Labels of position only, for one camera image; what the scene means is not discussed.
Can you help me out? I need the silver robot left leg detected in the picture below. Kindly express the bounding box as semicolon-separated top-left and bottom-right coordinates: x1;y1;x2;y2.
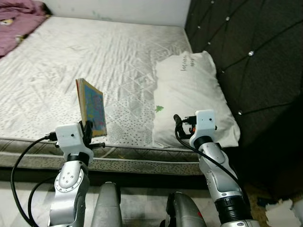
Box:
90;182;123;227

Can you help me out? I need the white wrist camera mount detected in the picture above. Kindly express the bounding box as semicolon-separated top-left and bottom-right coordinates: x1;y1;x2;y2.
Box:
189;110;218;148
55;123;95;164

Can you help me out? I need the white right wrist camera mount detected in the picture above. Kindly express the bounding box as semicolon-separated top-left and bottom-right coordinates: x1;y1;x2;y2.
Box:
189;110;218;148

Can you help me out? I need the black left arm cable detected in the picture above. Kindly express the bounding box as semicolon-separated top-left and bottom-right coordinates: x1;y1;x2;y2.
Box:
10;134;58;227

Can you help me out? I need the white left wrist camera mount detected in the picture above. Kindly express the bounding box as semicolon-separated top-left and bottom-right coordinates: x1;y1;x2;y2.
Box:
55;123;95;164

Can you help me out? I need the white rag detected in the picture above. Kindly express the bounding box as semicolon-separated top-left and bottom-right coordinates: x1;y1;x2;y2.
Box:
265;199;297;227

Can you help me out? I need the colourful children's book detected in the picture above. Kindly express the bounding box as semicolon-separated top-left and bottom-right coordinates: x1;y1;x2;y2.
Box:
76;78;108;139

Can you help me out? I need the white quilted mattress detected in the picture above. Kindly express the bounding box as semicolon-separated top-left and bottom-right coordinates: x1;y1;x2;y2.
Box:
0;17;242;176

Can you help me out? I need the pink cartoon print blanket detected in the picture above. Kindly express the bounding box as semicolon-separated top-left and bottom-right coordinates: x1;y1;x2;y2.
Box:
0;0;51;59

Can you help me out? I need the silver robot right leg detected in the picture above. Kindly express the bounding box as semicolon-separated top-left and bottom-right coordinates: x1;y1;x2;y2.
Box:
166;192;208;227

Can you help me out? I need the white pillow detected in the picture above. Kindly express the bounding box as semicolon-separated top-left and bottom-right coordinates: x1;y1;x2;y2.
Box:
152;51;241;150

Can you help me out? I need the silver robot leg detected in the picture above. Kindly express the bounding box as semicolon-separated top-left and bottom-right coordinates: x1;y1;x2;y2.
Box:
166;192;208;227
90;182;123;227

